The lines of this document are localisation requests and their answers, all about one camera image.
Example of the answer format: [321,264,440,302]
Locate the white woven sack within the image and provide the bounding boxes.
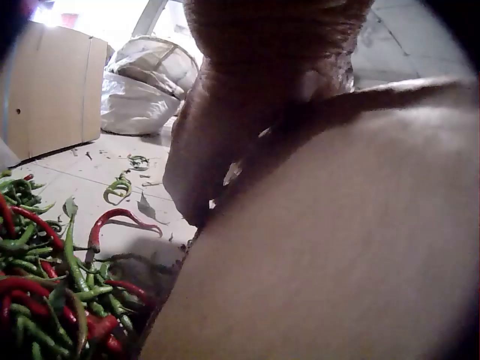
[100,35,201,136]

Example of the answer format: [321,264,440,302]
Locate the person's left hand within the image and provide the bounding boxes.
[163,0,375,227]

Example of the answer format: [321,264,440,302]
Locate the dry grey leaf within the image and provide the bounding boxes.
[136,190,170,226]

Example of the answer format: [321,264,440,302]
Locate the brown cardboard box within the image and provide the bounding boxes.
[0,19,115,162]

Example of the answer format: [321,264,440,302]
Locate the curved red chili pepper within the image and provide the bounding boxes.
[85,208,164,264]

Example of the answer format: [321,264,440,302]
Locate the beige cardboard box flap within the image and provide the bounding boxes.
[138,75,480,360]

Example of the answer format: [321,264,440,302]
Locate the pile of red and green chilies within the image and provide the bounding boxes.
[0,169,180,360]

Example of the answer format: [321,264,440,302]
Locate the small green chili stem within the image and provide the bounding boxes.
[127,154,151,172]

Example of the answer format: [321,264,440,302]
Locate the curled green chili pepper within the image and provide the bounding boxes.
[103,169,133,205]

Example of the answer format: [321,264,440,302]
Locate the person's left fingers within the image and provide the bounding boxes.
[163,56,289,227]

